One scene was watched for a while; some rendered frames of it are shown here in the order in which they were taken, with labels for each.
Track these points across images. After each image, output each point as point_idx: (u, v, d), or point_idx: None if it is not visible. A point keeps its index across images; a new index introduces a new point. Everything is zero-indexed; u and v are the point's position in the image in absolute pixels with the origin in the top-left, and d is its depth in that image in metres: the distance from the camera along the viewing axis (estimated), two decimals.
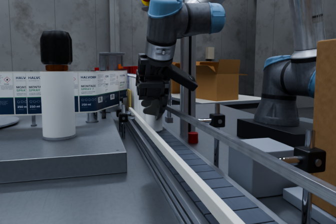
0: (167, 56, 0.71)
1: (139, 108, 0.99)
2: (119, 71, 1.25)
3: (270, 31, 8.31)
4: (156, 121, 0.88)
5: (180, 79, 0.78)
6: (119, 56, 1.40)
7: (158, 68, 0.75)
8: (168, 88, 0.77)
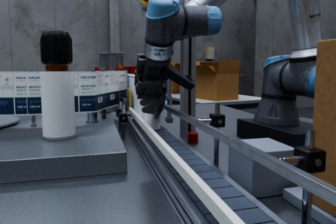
0: (165, 57, 0.74)
1: (138, 107, 1.01)
2: (119, 71, 1.25)
3: (270, 31, 8.31)
4: (154, 120, 0.90)
5: (178, 79, 0.80)
6: (119, 56, 1.40)
7: (156, 68, 0.78)
8: (166, 88, 0.80)
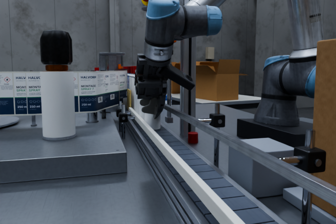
0: (165, 57, 0.74)
1: (138, 107, 1.01)
2: (119, 71, 1.25)
3: (270, 31, 8.31)
4: (154, 120, 0.90)
5: (178, 79, 0.80)
6: (119, 56, 1.40)
7: (156, 68, 0.78)
8: (166, 88, 0.80)
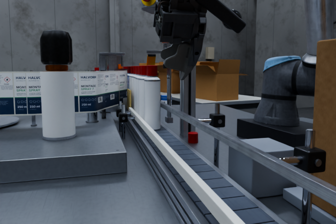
0: None
1: (138, 107, 1.01)
2: (119, 71, 1.25)
3: (270, 31, 8.31)
4: (154, 120, 0.90)
5: (222, 12, 0.52)
6: (119, 56, 1.40)
7: None
8: (204, 25, 0.51)
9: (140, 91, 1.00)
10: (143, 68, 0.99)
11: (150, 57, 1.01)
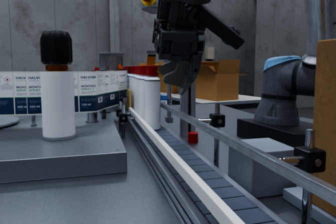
0: None
1: (138, 107, 1.01)
2: (119, 71, 1.25)
3: (270, 31, 8.31)
4: (154, 120, 0.90)
5: (221, 29, 0.52)
6: (119, 56, 1.40)
7: (189, 9, 0.49)
8: (203, 42, 0.52)
9: (140, 91, 1.00)
10: (143, 68, 0.99)
11: (150, 57, 1.01)
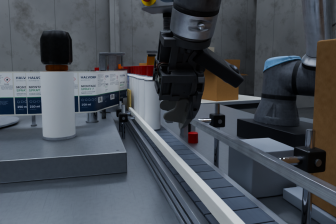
0: (206, 33, 0.46)
1: (138, 107, 1.01)
2: (119, 71, 1.25)
3: (270, 31, 8.31)
4: (154, 120, 0.90)
5: (220, 70, 0.53)
6: (119, 56, 1.40)
7: (189, 52, 0.50)
8: (202, 83, 0.52)
9: (140, 91, 1.00)
10: (143, 68, 0.99)
11: (150, 57, 1.01)
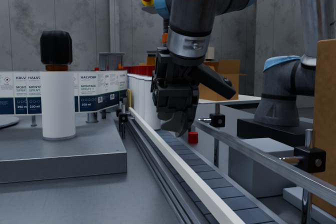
0: (199, 51, 0.50)
1: (138, 107, 1.01)
2: (119, 71, 1.25)
3: (270, 31, 8.31)
4: (154, 120, 0.90)
5: (214, 84, 0.56)
6: (119, 56, 1.40)
7: (184, 68, 0.54)
8: (197, 96, 0.56)
9: (140, 91, 1.00)
10: (143, 68, 0.99)
11: (150, 57, 1.01)
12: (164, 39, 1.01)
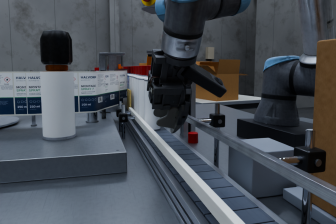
0: (191, 53, 0.54)
1: (138, 107, 1.01)
2: (119, 71, 1.25)
3: (270, 31, 8.31)
4: (154, 120, 0.90)
5: (205, 83, 0.60)
6: (119, 56, 1.40)
7: (177, 68, 0.58)
8: (189, 94, 0.60)
9: (140, 91, 1.00)
10: (143, 68, 0.99)
11: (150, 57, 1.01)
12: None
